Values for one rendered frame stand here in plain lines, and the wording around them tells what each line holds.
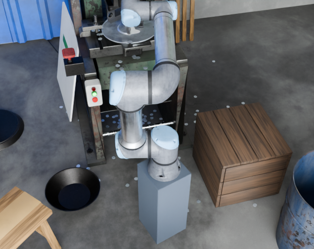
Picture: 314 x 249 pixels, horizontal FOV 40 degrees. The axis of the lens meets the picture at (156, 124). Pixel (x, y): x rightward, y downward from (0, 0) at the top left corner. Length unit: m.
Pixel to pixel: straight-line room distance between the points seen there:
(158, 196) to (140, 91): 0.65
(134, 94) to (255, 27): 2.55
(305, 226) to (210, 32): 2.15
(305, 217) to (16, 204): 1.28
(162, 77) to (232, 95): 1.69
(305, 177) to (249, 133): 0.36
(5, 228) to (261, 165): 1.25
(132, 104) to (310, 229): 0.99
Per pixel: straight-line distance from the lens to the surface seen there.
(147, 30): 2.23
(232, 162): 2.16
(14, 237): 1.99
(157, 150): 1.80
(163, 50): 1.55
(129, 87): 1.43
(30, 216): 2.03
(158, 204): 1.98
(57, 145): 2.75
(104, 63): 2.25
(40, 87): 3.20
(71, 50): 2.16
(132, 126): 1.63
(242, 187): 2.34
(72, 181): 2.52
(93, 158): 2.59
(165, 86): 1.44
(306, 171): 2.23
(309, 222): 1.99
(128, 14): 1.71
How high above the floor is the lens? 1.95
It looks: 44 degrees down
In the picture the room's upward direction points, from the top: 1 degrees clockwise
